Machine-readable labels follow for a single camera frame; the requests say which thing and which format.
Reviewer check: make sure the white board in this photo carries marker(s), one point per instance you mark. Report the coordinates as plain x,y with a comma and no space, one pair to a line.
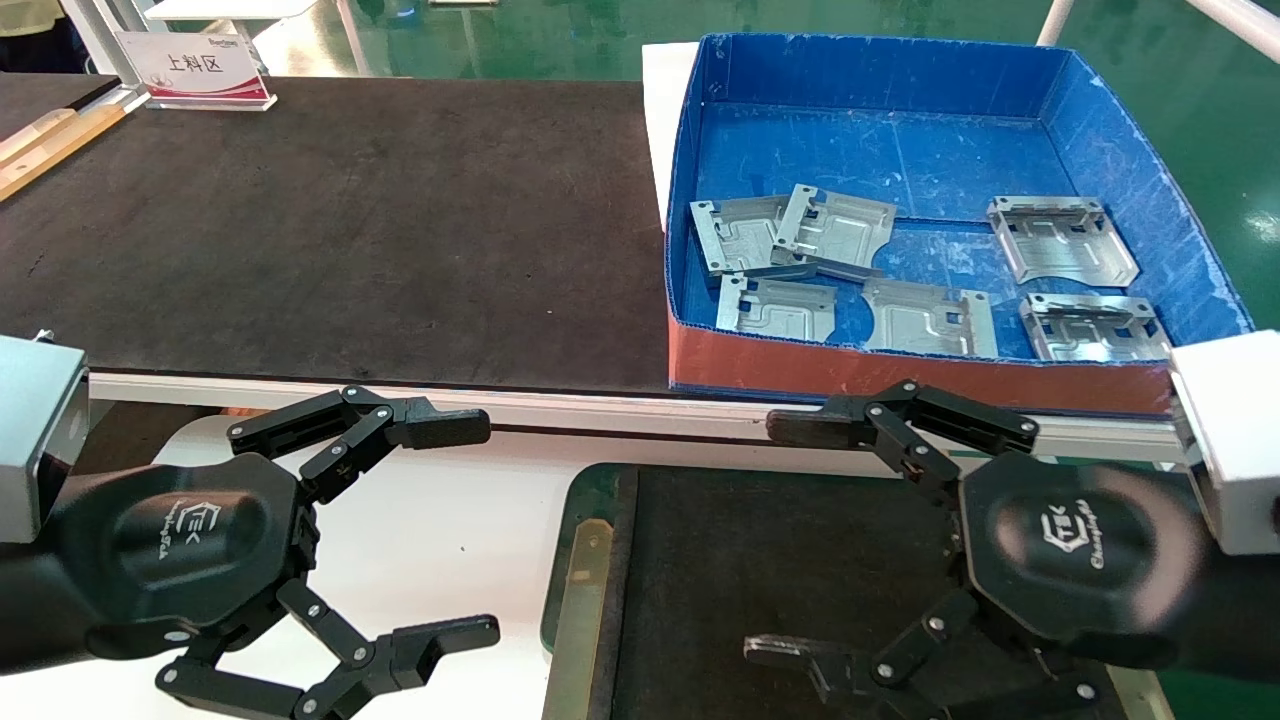
230,8

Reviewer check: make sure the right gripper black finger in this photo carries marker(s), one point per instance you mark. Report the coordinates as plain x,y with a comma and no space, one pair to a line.
960,420
900,665

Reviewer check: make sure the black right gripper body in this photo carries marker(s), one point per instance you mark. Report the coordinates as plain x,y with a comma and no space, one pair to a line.
1085,545

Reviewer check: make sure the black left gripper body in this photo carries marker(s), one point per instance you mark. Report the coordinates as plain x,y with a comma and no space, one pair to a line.
170,545

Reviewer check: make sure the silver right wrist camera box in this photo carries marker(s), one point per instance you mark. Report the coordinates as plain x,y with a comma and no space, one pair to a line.
1235,440

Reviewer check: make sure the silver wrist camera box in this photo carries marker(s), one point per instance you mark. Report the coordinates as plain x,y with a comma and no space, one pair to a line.
1235,440
35,430

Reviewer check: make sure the acrylic sign with Chinese text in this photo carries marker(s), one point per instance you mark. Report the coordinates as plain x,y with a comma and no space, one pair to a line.
195,65

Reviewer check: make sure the white foam sheet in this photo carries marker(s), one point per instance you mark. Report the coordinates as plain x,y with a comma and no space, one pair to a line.
665,120

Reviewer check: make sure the black tray with green rim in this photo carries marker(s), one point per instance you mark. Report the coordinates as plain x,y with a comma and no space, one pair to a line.
760,560

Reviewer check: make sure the aluminium table frame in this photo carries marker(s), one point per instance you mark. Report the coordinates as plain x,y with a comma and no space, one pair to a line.
500,405

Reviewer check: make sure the stamped grey metal part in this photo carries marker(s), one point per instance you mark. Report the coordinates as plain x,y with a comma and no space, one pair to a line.
1065,240
1095,330
925,320
840,230
780,308
735,235

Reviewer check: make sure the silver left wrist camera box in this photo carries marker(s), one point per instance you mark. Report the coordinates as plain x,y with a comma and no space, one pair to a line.
35,430

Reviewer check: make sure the blue box with orange outside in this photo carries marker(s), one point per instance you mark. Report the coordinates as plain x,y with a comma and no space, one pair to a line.
900,150

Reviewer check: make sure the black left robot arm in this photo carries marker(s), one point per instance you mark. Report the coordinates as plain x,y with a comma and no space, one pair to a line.
25,610

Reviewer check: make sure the wooden strip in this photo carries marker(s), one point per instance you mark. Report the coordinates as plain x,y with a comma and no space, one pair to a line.
60,145

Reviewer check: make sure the white tube railing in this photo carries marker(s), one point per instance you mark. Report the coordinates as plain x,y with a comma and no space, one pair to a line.
1240,25

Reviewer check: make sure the white aluminium post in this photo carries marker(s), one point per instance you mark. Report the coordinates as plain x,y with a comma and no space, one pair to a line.
100,40

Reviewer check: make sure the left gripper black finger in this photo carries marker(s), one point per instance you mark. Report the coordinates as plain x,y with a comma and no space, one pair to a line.
410,650
400,425

